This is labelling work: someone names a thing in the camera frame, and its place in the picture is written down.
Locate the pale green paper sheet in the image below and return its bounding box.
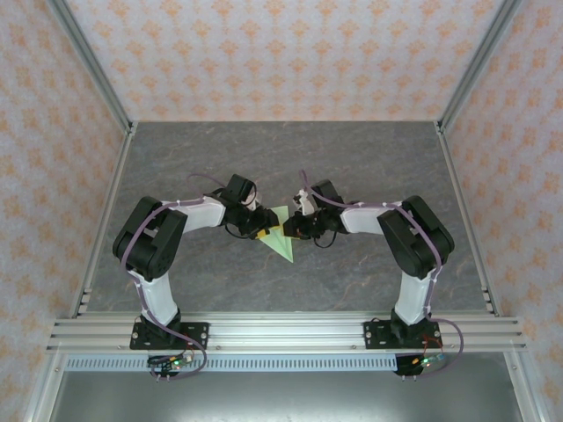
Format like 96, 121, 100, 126
256, 204, 295, 264

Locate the grey metal sheet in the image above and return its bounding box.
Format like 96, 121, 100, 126
43, 371, 524, 422

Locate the aluminium cross beam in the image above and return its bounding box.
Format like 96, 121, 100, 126
46, 310, 529, 353

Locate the left circuit board green light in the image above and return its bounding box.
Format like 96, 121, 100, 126
147, 354, 194, 370

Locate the circuit board green light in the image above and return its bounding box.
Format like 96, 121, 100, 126
147, 354, 194, 370
411, 353, 446, 369

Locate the right circuit board green light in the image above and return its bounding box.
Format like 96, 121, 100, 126
411, 353, 446, 369

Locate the thin black left gripper cable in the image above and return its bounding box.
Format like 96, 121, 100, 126
221, 222, 250, 241

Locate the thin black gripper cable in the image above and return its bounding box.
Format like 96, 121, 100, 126
221, 222, 250, 241
312, 228, 339, 251

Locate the thin black right gripper cable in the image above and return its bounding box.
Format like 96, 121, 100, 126
312, 228, 339, 251

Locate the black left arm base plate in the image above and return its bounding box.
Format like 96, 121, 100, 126
128, 322, 211, 352

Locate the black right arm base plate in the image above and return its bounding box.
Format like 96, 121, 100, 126
362, 320, 443, 352

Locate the grey slotted cable duct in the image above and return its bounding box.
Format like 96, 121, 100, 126
64, 355, 441, 373

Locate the aluminium table side rail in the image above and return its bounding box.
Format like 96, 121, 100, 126
435, 122, 503, 318
69, 127, 138, 318

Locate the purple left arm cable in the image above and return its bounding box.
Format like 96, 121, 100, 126
121, 173, 228, 382

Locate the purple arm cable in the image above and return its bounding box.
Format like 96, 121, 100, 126
298, 169, 466, 379
121, 173, 228, 382

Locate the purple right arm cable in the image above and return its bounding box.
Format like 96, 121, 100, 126
298, 169, 466, 379

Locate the short aluminium frame post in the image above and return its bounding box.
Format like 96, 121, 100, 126
503, 351, 541, 422
24, 351, 68, 422

